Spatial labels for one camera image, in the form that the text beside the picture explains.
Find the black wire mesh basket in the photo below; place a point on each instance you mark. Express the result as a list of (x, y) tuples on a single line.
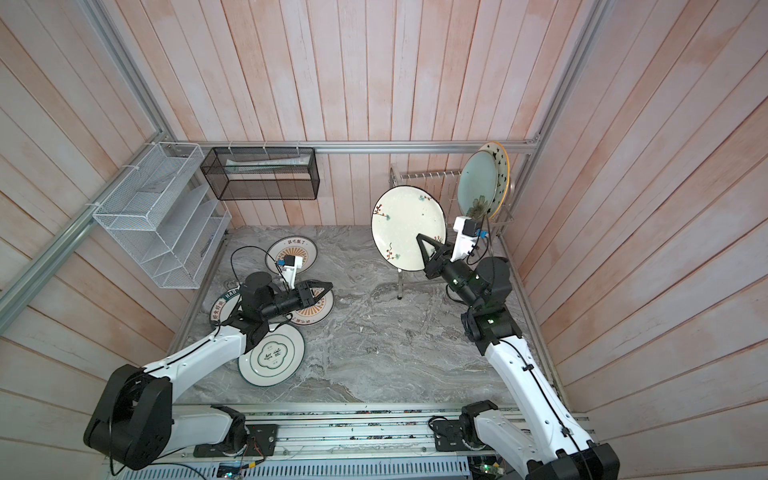
[(262, 173)]

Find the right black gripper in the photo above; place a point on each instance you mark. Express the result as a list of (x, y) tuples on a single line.
[(441, 262)]

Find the white plate green clover outline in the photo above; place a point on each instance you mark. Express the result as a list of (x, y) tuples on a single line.
[(275, 359)]

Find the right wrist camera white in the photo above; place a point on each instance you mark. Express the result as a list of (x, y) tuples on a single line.
[(468, 232)]

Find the stainless steel dish rack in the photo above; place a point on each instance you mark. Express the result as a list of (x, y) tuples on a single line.
[(447, 188)]

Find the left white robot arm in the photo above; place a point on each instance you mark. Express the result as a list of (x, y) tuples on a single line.
[(135, 423)]

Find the white star patterned plate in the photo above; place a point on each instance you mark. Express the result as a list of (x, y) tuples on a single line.
[(499, 179)]

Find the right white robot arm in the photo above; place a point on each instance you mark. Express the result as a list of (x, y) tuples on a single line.
[(553, 445)]

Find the white wire mesh shelf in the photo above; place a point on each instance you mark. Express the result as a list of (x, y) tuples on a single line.
[(169, 225)]

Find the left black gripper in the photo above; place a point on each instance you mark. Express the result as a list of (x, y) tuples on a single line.
[(305, 296)]

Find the cream plate with red berries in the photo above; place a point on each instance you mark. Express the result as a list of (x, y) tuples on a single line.
[(399, 215)]

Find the small sunburst plate far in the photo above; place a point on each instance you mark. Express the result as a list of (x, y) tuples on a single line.
[(298, 246)]

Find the green rim lettered plate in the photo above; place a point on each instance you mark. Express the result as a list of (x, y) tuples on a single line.
[(223, 307)]

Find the mint green flower plate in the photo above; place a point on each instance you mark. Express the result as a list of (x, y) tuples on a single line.
[(477, 185)]

